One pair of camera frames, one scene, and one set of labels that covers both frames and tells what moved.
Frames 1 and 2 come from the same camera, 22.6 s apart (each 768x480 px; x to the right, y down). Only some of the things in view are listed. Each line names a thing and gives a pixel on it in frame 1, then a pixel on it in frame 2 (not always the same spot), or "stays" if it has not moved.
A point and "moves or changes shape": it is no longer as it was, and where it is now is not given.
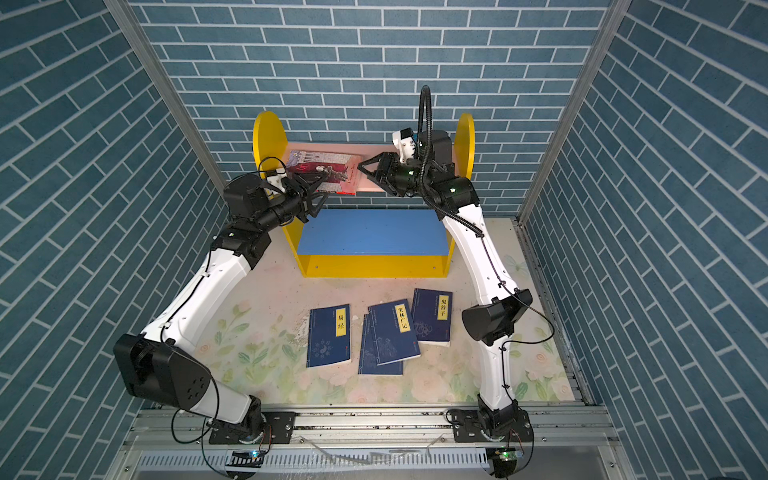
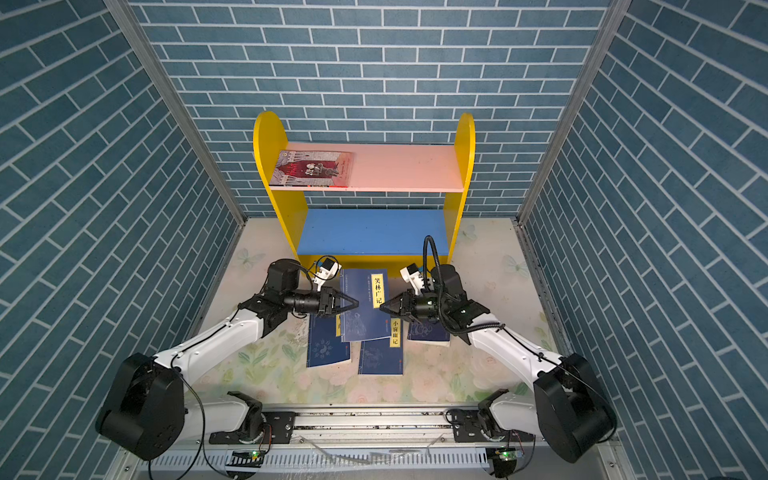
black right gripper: [389, 175] to [408, 302]
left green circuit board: [248, 459] stays
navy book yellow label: [393, 332] to [365, 320]
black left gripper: [298, 194] to [330, 297]
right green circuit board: [504, 460] stays
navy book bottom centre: [367, 354] stays
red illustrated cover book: [343, 170] moves or changes shape
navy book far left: [329, 339] stays
